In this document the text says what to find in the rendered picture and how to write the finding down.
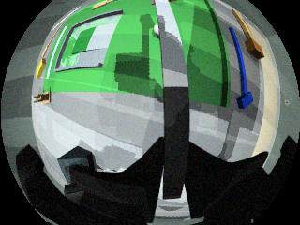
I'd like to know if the green putting mat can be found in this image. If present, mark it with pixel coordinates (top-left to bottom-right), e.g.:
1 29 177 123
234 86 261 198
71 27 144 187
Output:
42 0 222 106

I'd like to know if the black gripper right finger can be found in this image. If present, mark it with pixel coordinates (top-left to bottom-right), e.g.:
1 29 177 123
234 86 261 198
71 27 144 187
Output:
184 142 269 220

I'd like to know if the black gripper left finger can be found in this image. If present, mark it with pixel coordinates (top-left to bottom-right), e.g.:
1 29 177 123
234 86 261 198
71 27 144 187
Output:
68 138 165 222

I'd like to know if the blue golf putter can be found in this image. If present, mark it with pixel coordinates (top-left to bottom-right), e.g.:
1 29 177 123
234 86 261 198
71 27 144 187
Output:
229 27 254 110

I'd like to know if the yellow flat bar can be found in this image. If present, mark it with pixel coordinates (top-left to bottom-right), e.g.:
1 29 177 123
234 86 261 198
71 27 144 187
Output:
37 57 46 79

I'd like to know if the brown wooden mallet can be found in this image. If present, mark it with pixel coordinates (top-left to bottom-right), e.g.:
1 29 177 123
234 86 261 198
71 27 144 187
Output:
232 9 265 60

